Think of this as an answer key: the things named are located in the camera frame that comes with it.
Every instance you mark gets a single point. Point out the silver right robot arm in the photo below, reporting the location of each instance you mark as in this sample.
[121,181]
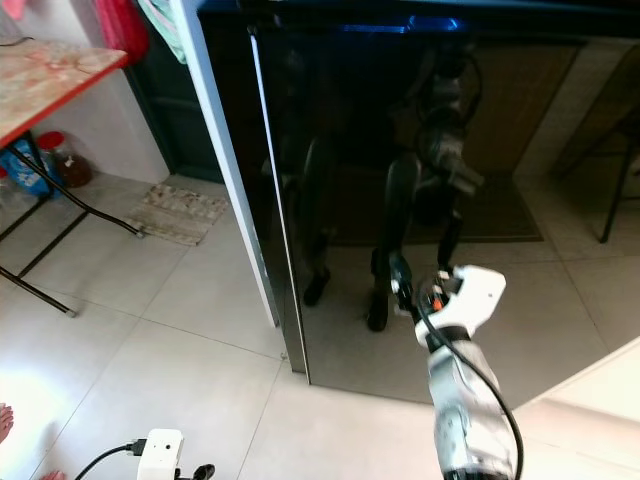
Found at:
[465,420]

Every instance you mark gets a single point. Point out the person's bare foot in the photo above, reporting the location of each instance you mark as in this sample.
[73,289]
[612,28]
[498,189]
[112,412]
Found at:
[5,420]

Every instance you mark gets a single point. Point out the blue plastic packet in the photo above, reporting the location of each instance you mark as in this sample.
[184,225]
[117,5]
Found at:
[22,165]

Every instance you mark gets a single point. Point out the patterned beige doormat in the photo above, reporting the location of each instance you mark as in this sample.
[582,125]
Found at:
[182,212]

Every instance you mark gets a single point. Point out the red-lid brown jar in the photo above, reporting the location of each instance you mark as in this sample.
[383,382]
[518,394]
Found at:
[68,160]

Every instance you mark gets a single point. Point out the marble-pattern folding table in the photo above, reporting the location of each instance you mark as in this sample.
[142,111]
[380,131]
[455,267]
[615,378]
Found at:
[50,80]

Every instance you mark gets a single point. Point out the pink hanging cloth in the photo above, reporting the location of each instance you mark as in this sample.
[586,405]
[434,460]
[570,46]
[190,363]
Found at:
[15,6]

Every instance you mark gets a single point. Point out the green underwear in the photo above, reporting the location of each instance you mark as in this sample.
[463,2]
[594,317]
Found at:
[162,20]

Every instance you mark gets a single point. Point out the red hanging cloth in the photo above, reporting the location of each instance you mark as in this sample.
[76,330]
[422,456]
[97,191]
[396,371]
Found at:
[122,25]

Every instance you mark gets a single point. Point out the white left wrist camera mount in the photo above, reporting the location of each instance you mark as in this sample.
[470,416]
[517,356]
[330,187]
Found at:
[160,452]

